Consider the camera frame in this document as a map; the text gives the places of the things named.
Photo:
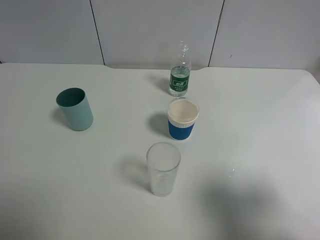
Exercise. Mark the clear bottle green label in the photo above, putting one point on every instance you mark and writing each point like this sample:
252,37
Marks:
180,71

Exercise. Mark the white cup blue sleeve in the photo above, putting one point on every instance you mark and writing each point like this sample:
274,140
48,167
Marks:
182,114

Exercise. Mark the teal plastic cup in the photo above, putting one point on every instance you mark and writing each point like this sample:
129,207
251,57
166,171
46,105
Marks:
75,107

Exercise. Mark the clear drinking glass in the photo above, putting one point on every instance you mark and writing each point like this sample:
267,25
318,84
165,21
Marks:
163,160

